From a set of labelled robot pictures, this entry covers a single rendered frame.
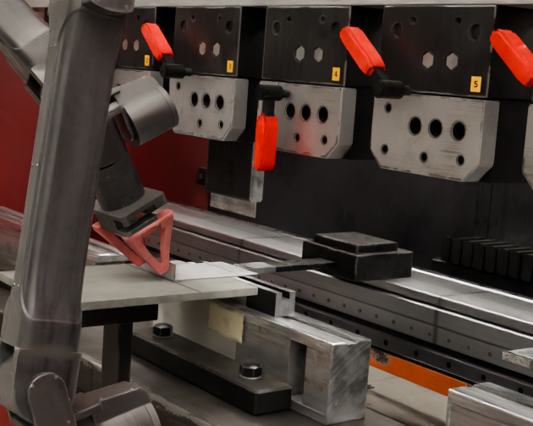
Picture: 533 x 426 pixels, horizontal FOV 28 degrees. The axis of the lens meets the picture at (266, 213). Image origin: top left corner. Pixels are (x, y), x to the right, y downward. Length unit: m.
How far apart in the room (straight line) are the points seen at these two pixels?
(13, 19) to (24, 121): 0.88
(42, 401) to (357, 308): 0.70
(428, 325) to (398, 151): 0.42
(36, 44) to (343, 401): 0.54
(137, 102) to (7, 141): 0.89
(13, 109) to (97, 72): 1.20
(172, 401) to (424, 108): 0.46
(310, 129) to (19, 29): 0.36
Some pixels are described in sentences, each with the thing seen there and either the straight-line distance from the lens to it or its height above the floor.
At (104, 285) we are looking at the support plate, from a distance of 1.27.
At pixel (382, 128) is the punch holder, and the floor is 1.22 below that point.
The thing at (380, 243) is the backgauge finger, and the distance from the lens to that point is 1.50.
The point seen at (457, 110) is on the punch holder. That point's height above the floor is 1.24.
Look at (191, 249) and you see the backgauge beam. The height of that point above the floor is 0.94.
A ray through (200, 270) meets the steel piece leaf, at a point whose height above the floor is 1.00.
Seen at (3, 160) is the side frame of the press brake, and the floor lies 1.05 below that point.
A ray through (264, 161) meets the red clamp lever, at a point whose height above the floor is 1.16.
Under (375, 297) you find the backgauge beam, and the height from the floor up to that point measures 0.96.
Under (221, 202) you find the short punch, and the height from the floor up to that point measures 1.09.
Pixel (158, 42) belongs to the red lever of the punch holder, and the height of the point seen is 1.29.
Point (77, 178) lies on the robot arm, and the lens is 0.95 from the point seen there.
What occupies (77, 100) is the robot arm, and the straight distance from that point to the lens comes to 0.95.
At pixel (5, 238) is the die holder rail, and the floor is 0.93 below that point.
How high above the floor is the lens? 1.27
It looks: 8 degrees down
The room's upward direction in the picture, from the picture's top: 4 degrees clockwise
